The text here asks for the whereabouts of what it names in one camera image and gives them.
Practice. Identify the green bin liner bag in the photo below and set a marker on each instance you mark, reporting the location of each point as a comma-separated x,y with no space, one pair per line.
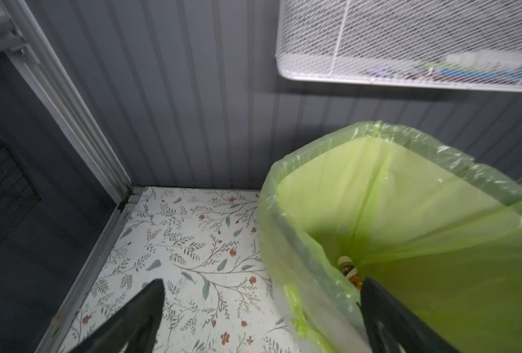
437,230

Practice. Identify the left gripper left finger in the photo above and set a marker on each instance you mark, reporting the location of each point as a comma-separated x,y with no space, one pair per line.
134,327

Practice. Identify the white tube in basket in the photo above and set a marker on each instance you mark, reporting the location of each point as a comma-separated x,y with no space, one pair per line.
486,59

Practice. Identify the white plastic waste bin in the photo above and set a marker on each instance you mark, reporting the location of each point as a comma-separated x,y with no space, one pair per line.
315,324

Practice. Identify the brown small bottle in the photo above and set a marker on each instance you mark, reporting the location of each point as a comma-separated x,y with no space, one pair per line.
348,269

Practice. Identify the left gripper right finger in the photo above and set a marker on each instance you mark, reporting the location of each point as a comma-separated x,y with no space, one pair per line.
391,327

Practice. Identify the white wire wall basket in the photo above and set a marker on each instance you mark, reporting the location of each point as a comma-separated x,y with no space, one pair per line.
397,43

